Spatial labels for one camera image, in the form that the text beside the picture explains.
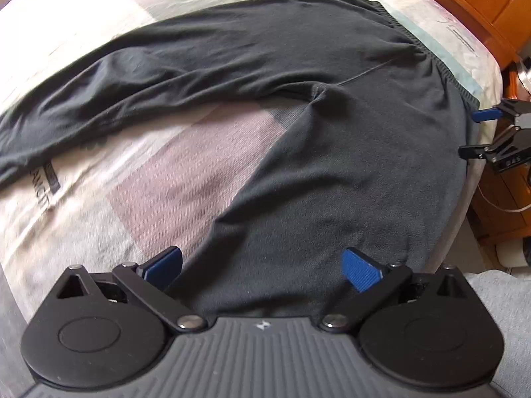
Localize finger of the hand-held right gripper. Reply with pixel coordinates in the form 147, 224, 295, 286
473, 99, 531, 124
458, 127, 527, 160

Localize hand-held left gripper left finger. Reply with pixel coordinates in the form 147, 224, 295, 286
54, 245, 208, 334

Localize wooden nightstand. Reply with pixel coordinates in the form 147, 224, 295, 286
473, 162, 531, 245

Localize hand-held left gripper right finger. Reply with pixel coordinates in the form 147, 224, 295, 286
319, 247, 471, 334

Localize wooden headboard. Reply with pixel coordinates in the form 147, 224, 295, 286
384, 0, 531, 71

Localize white cable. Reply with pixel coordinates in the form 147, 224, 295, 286
477, 182, 531, 215

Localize dark grey pants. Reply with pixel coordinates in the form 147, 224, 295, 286
0, 0, 482, 320

